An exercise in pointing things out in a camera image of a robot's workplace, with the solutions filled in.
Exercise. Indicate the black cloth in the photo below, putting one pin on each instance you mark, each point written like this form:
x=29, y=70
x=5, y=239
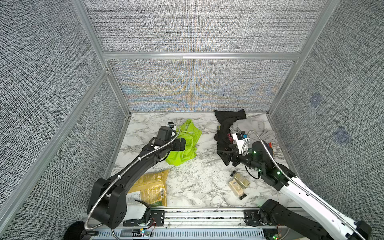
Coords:
x=226, y=119

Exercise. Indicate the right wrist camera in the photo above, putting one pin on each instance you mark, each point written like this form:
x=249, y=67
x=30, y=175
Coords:
x=240, y=138

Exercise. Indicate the yellow snack bag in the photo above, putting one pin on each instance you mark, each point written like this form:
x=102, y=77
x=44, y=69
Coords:
x=150, y=188

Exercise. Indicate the white slotted cable duct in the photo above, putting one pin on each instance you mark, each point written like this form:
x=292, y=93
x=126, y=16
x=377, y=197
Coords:
x=182, y=234

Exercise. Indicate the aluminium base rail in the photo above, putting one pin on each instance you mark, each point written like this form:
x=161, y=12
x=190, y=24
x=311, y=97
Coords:
x=202, y=218

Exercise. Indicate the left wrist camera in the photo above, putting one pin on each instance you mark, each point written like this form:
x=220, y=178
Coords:
x=171, y=125

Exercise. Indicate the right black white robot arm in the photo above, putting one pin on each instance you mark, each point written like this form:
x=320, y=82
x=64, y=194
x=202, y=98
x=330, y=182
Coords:
x=326, y=223

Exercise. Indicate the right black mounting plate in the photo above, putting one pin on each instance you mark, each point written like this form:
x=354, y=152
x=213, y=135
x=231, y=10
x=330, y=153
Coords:
x=255, y=218

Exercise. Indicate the beige bottle lower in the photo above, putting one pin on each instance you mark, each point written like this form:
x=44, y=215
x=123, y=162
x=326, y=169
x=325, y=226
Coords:
x=237, y=189

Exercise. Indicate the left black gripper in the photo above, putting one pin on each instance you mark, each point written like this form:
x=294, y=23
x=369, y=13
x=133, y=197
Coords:
x=180, y=146

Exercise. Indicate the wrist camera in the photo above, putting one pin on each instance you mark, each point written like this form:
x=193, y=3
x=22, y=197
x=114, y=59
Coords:
x=240, y=138
x=171, y=125

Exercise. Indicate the grey cloth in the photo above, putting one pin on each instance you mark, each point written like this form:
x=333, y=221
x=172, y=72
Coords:
x=263, y=129

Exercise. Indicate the black round object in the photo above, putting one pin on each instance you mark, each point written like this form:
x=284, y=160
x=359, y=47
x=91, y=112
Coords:
x=77, y=231

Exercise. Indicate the black mounting plate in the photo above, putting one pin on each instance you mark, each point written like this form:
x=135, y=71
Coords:
x=153, y=217
x=255, y=218

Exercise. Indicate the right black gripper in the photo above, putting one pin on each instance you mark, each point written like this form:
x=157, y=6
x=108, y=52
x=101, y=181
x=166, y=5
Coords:
x=235, y=153

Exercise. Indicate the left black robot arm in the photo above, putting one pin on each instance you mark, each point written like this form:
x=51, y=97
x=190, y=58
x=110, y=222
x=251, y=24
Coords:
x=108, y=203

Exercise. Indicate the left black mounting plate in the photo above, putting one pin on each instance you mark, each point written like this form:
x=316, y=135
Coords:
x=153, y=217

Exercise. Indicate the neon green cloth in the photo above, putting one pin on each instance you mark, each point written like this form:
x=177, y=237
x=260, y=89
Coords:
x=191, y=134

